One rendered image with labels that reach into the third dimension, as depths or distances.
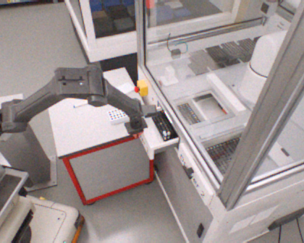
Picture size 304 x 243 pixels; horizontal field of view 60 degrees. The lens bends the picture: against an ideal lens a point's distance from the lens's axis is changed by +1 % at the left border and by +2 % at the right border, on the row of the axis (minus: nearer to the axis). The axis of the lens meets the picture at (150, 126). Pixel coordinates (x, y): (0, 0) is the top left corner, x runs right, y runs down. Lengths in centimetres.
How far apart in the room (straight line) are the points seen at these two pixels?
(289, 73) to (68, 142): 121
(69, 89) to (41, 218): 129
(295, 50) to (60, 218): 162
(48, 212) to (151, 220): 73
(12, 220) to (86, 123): 64
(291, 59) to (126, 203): 174
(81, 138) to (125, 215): 80
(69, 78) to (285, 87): 53
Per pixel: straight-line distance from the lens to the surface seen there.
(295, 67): 61
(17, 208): 136
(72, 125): 162
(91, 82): 75
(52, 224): 186
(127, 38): 196
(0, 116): 109
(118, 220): 208
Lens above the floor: 193
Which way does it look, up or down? 50 degrees down
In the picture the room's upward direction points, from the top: straight up
